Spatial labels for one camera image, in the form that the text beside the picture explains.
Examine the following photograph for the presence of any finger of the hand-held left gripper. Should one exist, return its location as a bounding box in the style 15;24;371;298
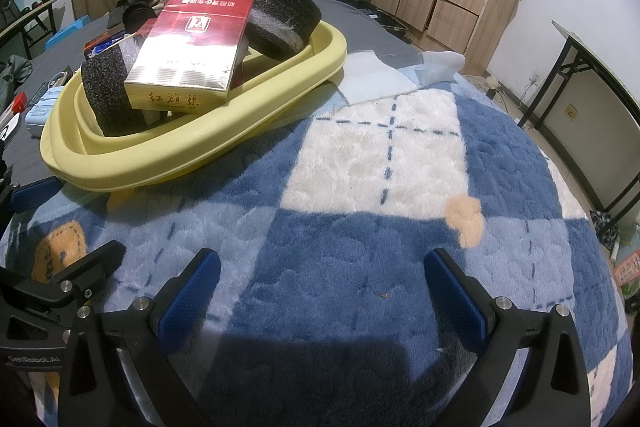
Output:
0;241;127;309
0;147;59;228

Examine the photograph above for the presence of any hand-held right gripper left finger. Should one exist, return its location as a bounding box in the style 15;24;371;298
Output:
57;248;222;427

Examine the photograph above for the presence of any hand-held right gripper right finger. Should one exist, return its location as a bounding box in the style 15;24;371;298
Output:
424;248;592;427

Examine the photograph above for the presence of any black foam cylinder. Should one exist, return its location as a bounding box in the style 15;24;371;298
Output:
247;0;322;60
81;34;166;138

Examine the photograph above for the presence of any yellow plastic basin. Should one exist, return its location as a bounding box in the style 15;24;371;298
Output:
40;19;348;194

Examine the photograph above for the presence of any red and silver carton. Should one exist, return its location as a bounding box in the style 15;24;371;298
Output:
123;0;258;114

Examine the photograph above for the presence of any white charger device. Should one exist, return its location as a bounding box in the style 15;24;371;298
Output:
22;82;69;138

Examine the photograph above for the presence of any blue and white checkered blanket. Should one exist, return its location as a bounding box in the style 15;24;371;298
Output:
0;84;632;427

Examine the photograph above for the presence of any blue box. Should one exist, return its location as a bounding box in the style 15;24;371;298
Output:
45;19;92;50

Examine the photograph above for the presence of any red and white packet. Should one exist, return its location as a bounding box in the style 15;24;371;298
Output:
614;252;640;288

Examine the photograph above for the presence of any white cloth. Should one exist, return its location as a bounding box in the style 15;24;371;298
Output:
340;49;467;106

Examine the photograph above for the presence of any black frame table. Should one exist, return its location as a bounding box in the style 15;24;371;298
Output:
517;21;640;214

